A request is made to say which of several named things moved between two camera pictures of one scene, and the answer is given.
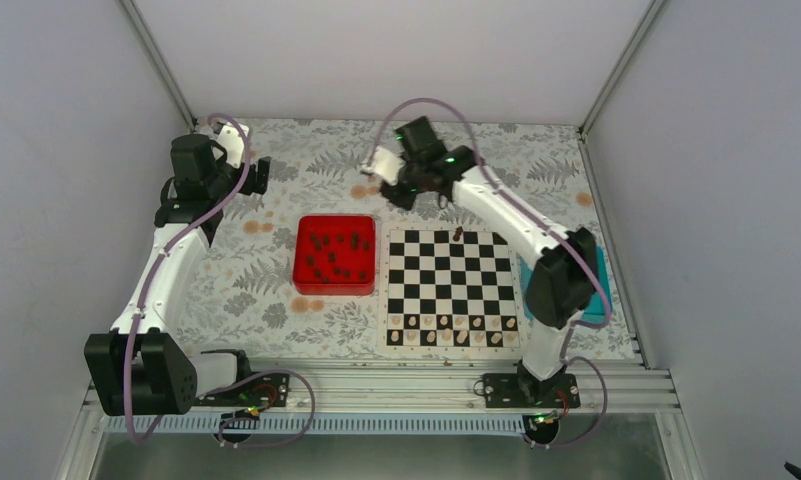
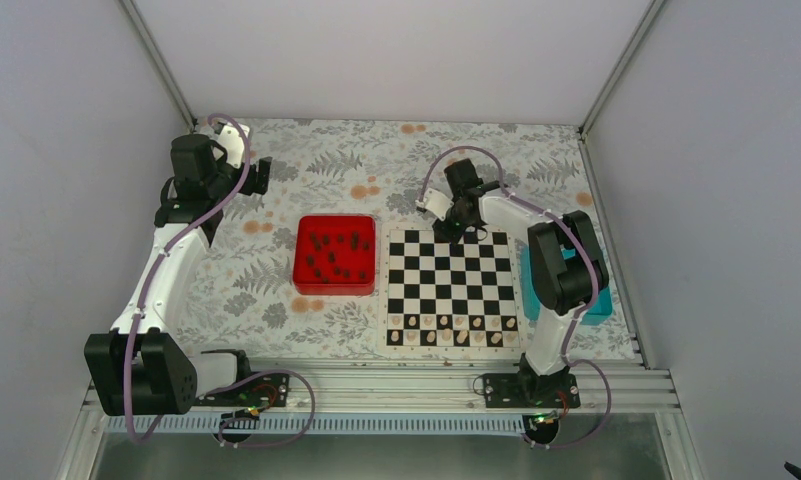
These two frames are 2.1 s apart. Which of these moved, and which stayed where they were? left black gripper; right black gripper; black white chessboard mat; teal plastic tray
Moved: right black gripper
Stayed: left black gripper; teal plastic tray; black white chessboard mat
